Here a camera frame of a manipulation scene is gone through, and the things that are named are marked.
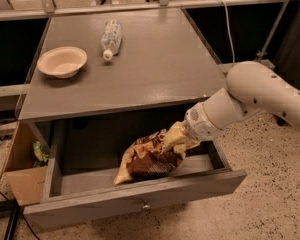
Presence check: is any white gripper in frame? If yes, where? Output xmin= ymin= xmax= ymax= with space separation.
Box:
xmin=163 ymin=102 xmax=221 ymax=158

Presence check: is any brown chip bag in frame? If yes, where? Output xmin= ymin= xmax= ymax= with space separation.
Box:
xmin=114 ymin=129 xmax=185 ymax=185

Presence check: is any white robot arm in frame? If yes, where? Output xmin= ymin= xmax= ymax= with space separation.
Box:
xmin=163 ymin=61 xmax=300 ymax=154

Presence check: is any grey cabinet counter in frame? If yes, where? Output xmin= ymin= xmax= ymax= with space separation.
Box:
xmin=19 ymin=8 xmax=226 ymax=122

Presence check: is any grey open top drawer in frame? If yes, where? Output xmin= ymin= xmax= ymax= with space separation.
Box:
xmin=24 ymin=111 xmax=247 ymax=229

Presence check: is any clear plastic water bottle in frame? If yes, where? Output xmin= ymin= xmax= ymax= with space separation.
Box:
xmin=101 ymin=20 xmax=123 ymax=61

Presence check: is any white paper bowl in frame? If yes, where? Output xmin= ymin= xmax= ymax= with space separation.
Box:
xmin=37 ymin=46 xmax=87 ymax=79

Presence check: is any green snack packet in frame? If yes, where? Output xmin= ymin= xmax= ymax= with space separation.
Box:
xmin=33 ymin=141 xmax=49 ymax=162

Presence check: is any cardboard box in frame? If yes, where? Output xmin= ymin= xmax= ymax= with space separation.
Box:
xmin=3 ymin=123 xmax=47 ymax=206

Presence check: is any white cable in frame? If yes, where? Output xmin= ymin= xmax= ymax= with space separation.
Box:
xmin=209 ymin=0 xmax=237 ymax=64

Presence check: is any metal railing frame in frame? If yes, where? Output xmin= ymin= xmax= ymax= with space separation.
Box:
xmin=0 ymin=0 xmax=291 ymax=22

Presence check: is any black floor cable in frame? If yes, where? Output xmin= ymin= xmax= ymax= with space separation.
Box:
xmin=0 ymin=178 xmax=41 ymax=240

